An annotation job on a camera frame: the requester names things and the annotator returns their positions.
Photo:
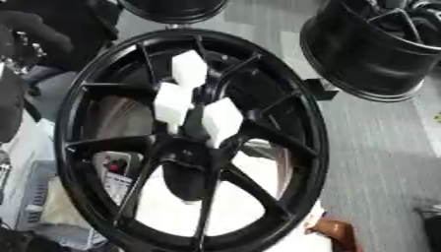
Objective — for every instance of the black spoked wheel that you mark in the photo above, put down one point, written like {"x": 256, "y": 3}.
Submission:
{"x": 298, "y": 138}

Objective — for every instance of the black wheel rim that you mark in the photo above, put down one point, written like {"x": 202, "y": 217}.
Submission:
{"x": 172, "y": 13}
{"x": 367, "y": 62}

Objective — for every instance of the brown object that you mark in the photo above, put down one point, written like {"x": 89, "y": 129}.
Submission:
{"x": 336, "y": 231}

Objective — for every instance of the person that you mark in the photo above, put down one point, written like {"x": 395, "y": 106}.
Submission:
{"x": 40, "y": 36}

